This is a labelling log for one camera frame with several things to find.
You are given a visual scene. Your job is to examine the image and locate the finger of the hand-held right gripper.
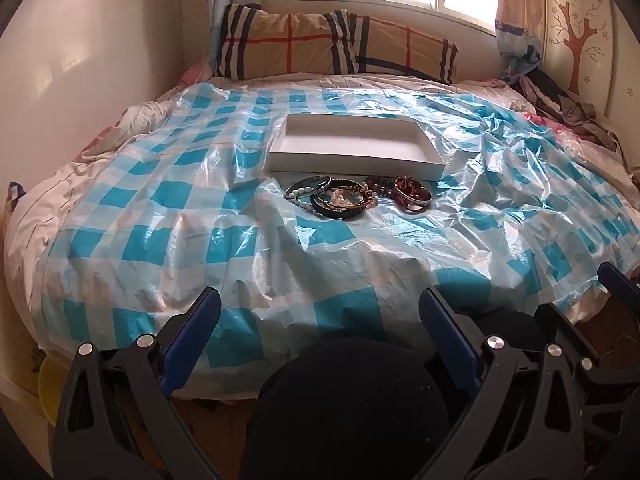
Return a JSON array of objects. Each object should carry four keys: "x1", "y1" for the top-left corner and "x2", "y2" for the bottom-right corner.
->
[
  {"x1": 534, "y1": 301, "x2": 609, "y2": 377},
  {"x1": 597, "y1": 261, "x2": 640, "y2": 320}
]

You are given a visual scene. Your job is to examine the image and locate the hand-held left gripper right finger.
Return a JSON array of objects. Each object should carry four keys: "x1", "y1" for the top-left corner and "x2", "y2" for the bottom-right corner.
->
[{"x1": 419, "y1": 286, "x2": 587, "y2": 480}]

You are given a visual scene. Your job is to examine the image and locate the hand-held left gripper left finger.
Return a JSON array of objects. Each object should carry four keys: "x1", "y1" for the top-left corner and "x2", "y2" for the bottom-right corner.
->
[{"x1": 52, "y1": 286, "x2": 223, "y2": 480}]

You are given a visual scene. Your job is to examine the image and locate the wide silver bangle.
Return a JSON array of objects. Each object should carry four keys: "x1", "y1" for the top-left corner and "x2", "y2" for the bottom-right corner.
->
[{"x1": 396, "y1": 187, "x2": 434, "y2": 215}]

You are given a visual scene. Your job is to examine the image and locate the red woven bead bracelet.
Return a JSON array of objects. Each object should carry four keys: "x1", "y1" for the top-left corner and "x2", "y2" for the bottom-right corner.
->
[{"x1": 394, "y1": 174, "x2": 426, "y2": 196}]

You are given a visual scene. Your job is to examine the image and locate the black bangle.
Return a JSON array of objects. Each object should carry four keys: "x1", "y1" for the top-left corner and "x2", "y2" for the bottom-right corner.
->
[{"x1": 310, "y1": 179, "x2": 369, "y2": 220}]

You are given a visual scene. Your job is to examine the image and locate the brown amber bead bracelet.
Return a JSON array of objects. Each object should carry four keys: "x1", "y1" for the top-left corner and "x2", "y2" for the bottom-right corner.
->
[{"x1": 364, "y1": 174, "x2": 399, "y2": 199}]

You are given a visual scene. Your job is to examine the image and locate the white bead bracelet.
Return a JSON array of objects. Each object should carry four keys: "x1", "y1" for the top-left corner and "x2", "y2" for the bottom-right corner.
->
[{"x1": 285, "y1": 185, "x2": 321, "y2": 207}]

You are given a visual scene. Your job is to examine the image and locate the thin silver bangle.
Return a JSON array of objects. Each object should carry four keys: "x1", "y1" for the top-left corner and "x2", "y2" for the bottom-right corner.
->
[{"x1": 291, "y1": 174, "x2": 334, "y2": 196}]

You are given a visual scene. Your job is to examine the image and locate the white cardboard box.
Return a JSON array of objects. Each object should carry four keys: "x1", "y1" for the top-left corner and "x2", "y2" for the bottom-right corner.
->
[{"x1": 267, "y1": 114, "x2": 446, "y2": 182}]

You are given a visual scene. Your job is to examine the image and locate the blue checked plastic sheet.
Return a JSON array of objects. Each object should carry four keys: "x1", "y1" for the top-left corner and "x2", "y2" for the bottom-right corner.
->
[{"x1": 37, "y1": 80, "x2": 640, "y2": 402}]

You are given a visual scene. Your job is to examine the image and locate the yellow basin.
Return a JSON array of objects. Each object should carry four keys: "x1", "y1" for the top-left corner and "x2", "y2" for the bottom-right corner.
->
[{"x1": 37, "y1": 352, "x2": 69, "y2": 427}]

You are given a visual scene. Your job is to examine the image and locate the red printed plastic bag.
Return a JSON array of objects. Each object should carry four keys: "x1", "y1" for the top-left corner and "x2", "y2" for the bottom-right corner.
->
[{"x1": 524, "y1": 111, "x2": 582, "y2": 147}]

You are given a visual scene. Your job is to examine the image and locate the pile of dark clothes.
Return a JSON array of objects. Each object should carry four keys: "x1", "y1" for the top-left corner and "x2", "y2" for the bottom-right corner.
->
[{"x1": 517, "y1": 67, "x2": 627, "y2": 154}]

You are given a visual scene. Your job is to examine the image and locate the plaid cushion corner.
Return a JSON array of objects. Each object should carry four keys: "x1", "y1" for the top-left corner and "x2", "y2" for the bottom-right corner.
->
[{"x1": 4, "y1": 181, "x2": 27, "y2": 217}]

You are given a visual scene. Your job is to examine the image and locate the white panel with tree decal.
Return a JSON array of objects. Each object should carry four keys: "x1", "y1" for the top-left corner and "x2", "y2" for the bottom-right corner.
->
[{"x1": 542, "y1": 0, "x2": 632, "y2": 117}]

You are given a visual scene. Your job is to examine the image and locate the plaid pillow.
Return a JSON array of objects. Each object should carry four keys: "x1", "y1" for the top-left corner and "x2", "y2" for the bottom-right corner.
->
[
  {"x1": 215, "y1": 4, "x2": 358, "y2": 81},
  {"x1": 325, "y1": 10, "x2": 460, "y2": 85}
]

